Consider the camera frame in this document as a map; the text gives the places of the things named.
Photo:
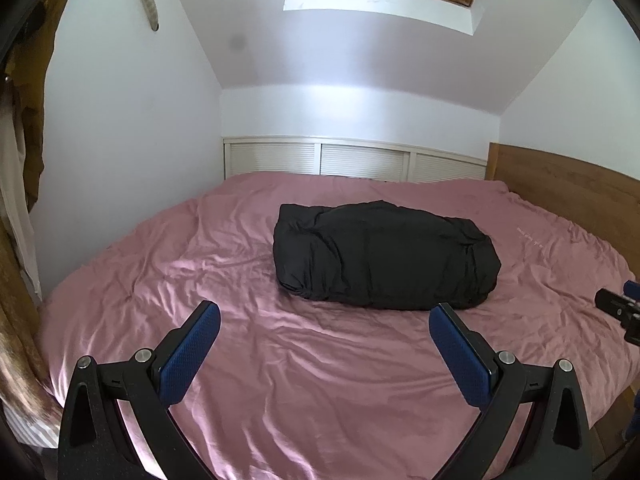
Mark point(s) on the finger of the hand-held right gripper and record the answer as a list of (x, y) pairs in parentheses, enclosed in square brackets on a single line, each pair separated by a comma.
[(632, 291), (612, 302)]

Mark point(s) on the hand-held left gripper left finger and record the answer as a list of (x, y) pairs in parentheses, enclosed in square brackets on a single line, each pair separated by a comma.
[(187, 360)]

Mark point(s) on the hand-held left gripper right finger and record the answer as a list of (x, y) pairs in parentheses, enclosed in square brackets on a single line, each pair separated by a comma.
[(462, 360)]

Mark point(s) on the black puffer coat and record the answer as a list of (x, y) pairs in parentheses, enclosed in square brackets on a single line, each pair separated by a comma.
[(385, 255)]

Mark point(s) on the wooden bedside drawer unit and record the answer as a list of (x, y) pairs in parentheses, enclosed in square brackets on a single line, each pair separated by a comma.
[(617, 410)]

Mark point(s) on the pink bed cover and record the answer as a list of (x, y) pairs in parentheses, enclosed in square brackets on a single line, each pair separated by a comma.
[(300, 370)]

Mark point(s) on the wooden headboard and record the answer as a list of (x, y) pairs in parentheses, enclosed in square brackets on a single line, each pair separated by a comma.
[(560, 185)]

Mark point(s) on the brown furry garment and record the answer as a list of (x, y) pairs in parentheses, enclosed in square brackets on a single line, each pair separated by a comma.
[(22, 375)]

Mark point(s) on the striped pink cloth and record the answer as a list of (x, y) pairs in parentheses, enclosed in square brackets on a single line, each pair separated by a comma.
[(35, 432)]

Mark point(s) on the white hanging garment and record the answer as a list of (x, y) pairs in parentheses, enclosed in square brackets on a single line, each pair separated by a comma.
[(17, 200)]

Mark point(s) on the brown hanging garment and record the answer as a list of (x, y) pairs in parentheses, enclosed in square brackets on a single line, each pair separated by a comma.
[(35, 110)]

